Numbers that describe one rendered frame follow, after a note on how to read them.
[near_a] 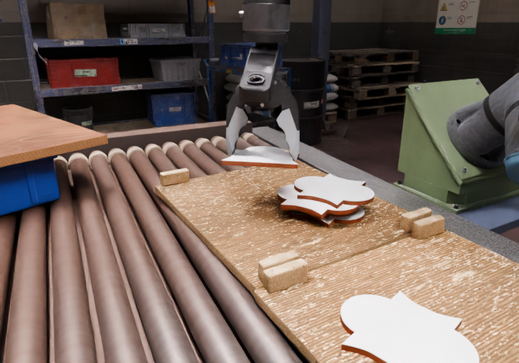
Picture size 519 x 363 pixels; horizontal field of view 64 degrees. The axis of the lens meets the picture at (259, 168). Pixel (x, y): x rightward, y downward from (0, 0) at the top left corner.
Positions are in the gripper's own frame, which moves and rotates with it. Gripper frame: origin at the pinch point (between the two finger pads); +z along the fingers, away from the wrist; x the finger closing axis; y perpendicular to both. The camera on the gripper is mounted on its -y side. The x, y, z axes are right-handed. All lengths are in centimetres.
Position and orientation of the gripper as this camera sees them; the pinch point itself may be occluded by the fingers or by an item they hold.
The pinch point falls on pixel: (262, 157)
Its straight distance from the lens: 71.1
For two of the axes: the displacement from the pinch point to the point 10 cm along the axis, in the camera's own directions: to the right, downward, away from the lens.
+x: -9.9, -0.5, 1.1
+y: 1.2, -3.1, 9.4
